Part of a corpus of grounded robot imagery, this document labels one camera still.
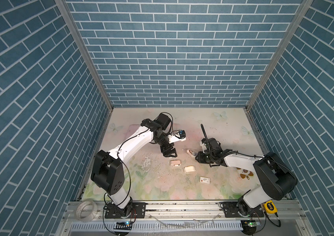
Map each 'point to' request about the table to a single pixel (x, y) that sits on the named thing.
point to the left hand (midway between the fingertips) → (173, 148)
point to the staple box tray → (189, 168)
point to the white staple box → (204, 179)
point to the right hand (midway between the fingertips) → (195, 156)
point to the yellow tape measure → (269, 207)
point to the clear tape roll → (80, 207)
